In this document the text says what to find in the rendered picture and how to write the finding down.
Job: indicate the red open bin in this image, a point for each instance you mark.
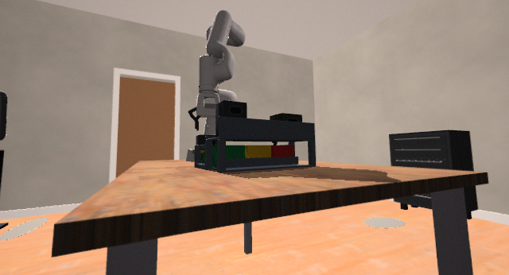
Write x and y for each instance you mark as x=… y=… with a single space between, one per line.
x=282 y=151

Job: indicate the green bin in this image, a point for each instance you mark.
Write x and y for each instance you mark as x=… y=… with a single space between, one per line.
x=232 y=151

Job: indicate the yellow open bin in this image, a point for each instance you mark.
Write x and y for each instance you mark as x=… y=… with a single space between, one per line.
x=254 y=151

